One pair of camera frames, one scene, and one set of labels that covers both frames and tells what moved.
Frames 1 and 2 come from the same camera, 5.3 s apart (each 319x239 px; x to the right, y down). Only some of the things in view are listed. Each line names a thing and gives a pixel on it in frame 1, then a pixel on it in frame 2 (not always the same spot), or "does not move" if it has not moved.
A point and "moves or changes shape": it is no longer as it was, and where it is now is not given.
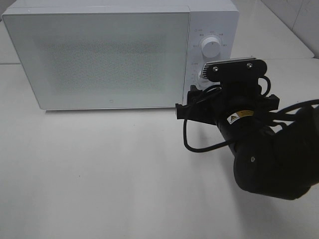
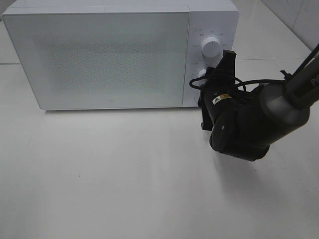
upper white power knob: (211, 47) does not move
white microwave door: (103, 60) does not move
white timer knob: (203, 84) moves or changes shape
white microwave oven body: (111, 55) does not move
